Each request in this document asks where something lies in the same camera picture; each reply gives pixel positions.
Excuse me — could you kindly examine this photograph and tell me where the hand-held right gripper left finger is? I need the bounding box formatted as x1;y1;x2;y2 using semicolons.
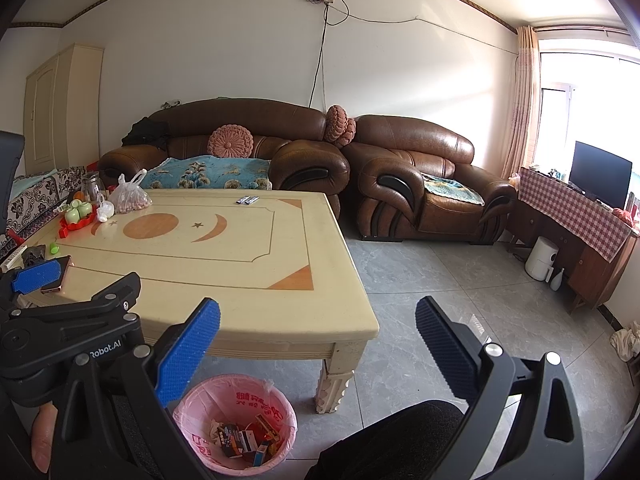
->
50;297;221;480

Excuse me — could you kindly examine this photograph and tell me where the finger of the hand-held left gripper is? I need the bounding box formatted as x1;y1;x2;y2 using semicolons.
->
9;272;143;322
11;258;65;295

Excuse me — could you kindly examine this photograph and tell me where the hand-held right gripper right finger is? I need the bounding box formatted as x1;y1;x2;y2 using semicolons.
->
415;295;586;480

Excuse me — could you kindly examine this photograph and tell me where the pink-lined trash bin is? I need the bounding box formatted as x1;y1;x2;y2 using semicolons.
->
172;373;299;474

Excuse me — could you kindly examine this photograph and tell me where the dark brown box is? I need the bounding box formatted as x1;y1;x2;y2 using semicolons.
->
218;424;241;458

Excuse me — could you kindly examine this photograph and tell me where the brown printed packet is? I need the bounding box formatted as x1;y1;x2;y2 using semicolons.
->
255;413;281;442

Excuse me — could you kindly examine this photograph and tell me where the person's left hand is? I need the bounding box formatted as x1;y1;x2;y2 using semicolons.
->
31;402;59;474

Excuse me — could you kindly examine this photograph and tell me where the dark smartphone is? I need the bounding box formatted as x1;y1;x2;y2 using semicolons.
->
40;254;74;295

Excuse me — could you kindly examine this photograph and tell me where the white power strip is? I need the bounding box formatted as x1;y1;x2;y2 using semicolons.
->
0;244;27;269

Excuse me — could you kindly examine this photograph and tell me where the red plastic tray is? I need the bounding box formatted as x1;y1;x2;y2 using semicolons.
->
58;209;99;239

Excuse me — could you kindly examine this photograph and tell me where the beige wooden coffee table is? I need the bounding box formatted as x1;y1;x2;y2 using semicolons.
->
17;187;381;416

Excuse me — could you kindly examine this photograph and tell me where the black white patterned cover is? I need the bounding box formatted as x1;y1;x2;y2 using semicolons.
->
7;165;101;241

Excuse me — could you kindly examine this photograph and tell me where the glass jar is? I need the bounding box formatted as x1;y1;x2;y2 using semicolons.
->
80;172;104;204

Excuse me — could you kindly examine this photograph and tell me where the person's right leg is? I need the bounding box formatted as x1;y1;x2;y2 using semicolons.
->
304;399;466;480

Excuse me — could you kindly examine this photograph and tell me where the clear plastic bag of nuts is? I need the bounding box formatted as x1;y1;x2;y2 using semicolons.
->
107;169;154;215

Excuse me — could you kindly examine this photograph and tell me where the white round appliance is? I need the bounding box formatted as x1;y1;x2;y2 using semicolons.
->
524;236;560;282

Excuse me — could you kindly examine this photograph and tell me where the blue patterned seat cloth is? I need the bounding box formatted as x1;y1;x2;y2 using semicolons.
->
419;172;486;206

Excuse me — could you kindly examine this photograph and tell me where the beige wardrobe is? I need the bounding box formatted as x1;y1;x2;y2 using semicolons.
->
24;43;105;176

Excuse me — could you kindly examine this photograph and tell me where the brown wooden cabinet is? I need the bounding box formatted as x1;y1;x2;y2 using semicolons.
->
505;194;639;316

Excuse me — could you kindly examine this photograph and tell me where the blue floral blanket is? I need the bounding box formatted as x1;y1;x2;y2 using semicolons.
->
139;154;274;191

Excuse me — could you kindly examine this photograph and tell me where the black clothing pile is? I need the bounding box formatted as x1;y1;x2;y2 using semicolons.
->
121;116;171;151

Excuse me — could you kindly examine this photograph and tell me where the beige cloth pile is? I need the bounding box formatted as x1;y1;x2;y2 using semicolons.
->
609;322;640;364

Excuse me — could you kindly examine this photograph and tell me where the red checked tablecloth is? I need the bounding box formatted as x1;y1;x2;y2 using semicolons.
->
517;165;640;262

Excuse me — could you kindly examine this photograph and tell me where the brown leather armchair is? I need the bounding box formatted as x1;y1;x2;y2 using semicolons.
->
344;114;519;245

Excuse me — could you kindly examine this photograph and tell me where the round pink knitted cushion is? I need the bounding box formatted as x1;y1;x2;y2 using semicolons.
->
323;104;357;149
207;123;255;159

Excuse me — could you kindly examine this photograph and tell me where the brown leather sofa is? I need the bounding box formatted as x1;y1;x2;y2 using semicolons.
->
97;98;351;206

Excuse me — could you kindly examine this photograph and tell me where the black flat screen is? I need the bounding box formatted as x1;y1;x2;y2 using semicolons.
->
568;140;634;201

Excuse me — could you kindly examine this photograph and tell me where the pink curtain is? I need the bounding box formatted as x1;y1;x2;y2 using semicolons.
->
500;24;541;181

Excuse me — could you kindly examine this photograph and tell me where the window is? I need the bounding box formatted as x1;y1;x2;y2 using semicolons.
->
537;34;640;196

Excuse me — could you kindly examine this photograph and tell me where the black hanging cable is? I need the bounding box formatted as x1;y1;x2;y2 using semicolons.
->
308;0;351;109

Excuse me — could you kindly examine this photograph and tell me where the thin wall wire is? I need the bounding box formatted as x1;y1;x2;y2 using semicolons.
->
345;14;519;56

